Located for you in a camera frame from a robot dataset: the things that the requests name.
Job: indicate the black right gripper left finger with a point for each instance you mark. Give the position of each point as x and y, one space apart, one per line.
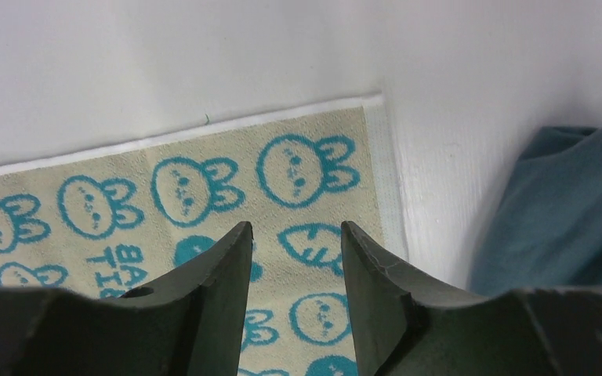
188 321

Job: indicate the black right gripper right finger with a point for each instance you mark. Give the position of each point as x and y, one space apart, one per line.
406 322

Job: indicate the teal bunny pattern towel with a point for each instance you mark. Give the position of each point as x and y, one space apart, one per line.
103 222

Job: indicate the dark teal cloth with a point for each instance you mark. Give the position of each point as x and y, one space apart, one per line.
547 229

